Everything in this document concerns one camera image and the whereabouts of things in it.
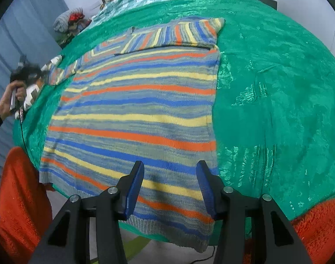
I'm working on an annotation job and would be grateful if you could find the striped knit sweater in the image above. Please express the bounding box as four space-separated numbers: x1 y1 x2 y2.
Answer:
39 17 225 252

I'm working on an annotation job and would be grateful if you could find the pile of clothes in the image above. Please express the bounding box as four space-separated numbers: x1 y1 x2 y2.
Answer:
53 7 92 49

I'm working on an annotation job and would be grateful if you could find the person left hand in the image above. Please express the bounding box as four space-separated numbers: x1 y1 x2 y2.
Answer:
0 81 27 120

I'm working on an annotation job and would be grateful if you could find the geometric patterned pillow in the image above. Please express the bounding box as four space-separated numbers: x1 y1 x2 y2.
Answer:
14 55 62 122

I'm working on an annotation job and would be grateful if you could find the blue grey curtain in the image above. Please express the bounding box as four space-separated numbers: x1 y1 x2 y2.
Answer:
0 0 71 193

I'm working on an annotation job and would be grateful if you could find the green bedspread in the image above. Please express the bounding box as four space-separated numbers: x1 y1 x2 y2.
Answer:
13 0 335 220

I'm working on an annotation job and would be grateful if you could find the black cable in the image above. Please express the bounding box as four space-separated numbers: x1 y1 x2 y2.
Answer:
18 110 29 154

